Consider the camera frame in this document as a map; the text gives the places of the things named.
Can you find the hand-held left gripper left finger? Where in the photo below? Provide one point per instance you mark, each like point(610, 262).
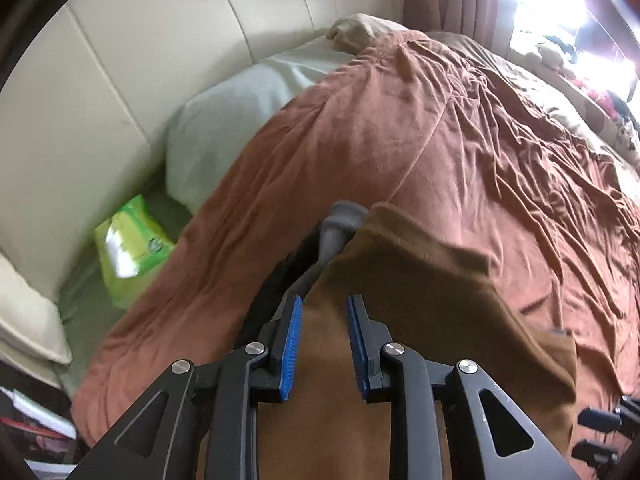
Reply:
point(292, 350)

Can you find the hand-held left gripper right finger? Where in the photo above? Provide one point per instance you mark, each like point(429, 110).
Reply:
point(356, 350)

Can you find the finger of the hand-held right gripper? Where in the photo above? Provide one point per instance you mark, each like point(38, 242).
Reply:
point(595, 452)
point(600, 420)

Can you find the brown printed t-shirt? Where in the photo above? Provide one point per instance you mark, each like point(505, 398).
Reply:
point(425, 320)

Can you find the folded grey clothes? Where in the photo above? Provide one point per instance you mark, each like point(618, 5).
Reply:
point(335, 240)

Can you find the black fuzzy garment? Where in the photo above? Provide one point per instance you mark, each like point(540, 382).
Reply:
point(285, 285)

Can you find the green packet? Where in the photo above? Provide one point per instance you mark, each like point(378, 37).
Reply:
point(135, 250)

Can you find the reddish brown blanket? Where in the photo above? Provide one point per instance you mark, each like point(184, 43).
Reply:
point(350, 135)

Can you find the pale grey pillow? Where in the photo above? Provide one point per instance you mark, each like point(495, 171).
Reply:
point(240, 110)

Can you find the stack of magazines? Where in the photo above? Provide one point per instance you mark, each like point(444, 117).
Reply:
point(35, 425)

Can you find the printed window seat cushion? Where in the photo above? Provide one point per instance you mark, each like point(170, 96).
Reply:
point(625, 135)

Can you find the tan pillow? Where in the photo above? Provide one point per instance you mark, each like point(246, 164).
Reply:
point(360, 27)

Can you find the pile of plush toys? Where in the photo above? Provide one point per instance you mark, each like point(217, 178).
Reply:
point(595, 85)

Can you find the cream padded headboard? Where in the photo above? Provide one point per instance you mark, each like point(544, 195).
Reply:
point(150, 35)

